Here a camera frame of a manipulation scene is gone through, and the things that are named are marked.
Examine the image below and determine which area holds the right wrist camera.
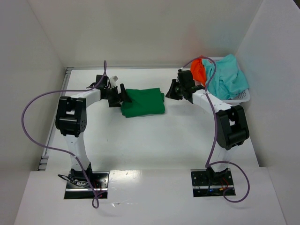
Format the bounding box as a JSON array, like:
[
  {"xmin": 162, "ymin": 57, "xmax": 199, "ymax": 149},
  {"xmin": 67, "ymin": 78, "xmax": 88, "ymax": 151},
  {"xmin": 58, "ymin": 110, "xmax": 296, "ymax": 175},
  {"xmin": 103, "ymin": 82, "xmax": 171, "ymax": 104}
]
[{"xmin": 178, "ymin": 69, "xmax": 195, "ymax": 88}]

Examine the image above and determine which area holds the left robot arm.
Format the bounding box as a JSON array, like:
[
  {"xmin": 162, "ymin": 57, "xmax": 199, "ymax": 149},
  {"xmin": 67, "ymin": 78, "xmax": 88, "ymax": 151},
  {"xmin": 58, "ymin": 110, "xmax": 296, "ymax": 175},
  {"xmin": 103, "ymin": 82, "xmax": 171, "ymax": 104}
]
[{"xmin": 55, "ymin": 84, "xmax": 132, "ymax": 184}]

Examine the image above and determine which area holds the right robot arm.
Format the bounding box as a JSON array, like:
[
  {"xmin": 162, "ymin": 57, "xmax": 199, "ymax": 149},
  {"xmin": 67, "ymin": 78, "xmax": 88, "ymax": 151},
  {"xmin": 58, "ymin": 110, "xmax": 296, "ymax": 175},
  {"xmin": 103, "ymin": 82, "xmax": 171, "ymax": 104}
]
[{"xmin": 166, "ymin": 79, "xmax": 249, "ymax": 182}]

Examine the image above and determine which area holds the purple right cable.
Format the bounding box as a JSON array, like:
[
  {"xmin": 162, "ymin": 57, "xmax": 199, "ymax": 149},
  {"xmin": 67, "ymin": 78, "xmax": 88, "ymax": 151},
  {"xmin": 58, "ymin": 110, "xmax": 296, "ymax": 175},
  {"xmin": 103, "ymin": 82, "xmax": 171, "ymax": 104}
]
[{"xmin": 182, "ymin": 55, "xmax": 250, "ymax": 202}]

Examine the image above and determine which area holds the green t shirt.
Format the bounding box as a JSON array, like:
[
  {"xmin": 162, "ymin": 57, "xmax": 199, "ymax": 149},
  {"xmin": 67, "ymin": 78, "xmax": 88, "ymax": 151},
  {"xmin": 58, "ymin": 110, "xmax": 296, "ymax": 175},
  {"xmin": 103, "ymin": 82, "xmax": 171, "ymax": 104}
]
[{"xmin": 120, "ymin": 88, "xmax": 165, "ymax": 118}]

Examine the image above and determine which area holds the teal t shirt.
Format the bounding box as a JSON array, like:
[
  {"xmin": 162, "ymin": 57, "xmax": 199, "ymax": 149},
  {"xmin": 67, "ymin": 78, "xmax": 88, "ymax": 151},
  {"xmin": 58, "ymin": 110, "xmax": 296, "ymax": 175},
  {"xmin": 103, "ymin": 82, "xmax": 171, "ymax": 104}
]
[{"xmin": 202, "ymin": 54, "xmax": 249, "ymax": 100}]

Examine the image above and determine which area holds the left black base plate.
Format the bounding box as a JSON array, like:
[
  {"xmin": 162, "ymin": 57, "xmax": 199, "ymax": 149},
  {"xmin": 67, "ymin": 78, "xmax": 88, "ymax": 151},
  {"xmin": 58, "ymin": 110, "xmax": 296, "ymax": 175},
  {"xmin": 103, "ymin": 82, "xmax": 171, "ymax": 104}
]
[{"xmin": 59, "ymin": 172, "xmax": 109, "ymax": 200}]

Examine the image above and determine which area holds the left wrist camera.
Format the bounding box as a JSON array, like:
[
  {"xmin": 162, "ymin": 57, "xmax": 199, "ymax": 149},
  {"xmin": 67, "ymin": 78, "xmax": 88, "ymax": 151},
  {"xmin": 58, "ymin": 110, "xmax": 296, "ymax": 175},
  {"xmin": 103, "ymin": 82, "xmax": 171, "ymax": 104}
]
[{"xmin": 95, "ymin": 75, "xmax": 118, "ymax": 89}]

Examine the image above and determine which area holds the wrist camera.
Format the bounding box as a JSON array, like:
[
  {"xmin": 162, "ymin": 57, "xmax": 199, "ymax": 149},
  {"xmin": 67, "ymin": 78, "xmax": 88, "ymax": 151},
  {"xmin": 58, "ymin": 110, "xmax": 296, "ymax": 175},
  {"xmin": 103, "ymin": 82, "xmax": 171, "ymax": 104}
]
[
  {"xmin": 178, "ymin": 69, "xmax": 195, "ymax": 88},
  {"xmin": 95, "ymin": 75, "xmax": 118, "ymax": 89}
]

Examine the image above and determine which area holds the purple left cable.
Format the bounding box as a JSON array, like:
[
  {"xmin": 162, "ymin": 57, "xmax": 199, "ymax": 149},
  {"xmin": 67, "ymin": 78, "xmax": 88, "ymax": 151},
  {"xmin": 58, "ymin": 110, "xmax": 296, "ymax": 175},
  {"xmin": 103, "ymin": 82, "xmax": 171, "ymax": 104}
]
[{"xmin": 21, "ymin": 60, "xmax": 108, "ymax": 209}]

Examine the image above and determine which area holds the purple cable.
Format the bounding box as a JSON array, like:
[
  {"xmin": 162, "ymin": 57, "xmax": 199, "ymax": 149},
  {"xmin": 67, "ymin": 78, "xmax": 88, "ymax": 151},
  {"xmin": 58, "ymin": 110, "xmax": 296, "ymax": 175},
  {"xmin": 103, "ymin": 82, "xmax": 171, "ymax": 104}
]
[
  {"xmin": 182, "ymin": 55, "xmax": 250, "ymax": 202},
  {"xmin": 21, "ymin": 60, "xmax": 108, "ymax": 209}
]

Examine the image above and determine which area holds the white plastic basket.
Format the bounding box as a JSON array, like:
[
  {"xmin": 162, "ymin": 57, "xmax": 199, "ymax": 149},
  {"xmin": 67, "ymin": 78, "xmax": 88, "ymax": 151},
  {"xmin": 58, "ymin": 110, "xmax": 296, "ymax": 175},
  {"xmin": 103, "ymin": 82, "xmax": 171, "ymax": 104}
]
[{"xmin": 209, "ymin": 54, "xmax": 250, "ymax": 105}]

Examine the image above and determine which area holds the orange t shirt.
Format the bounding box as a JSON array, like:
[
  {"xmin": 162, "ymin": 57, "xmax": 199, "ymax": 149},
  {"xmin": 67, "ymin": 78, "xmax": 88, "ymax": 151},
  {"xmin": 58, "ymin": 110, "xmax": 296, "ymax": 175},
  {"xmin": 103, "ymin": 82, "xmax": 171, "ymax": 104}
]
[{"xmin": 190, "ymin": 59, "xmax": 207, "ymax": 87}]

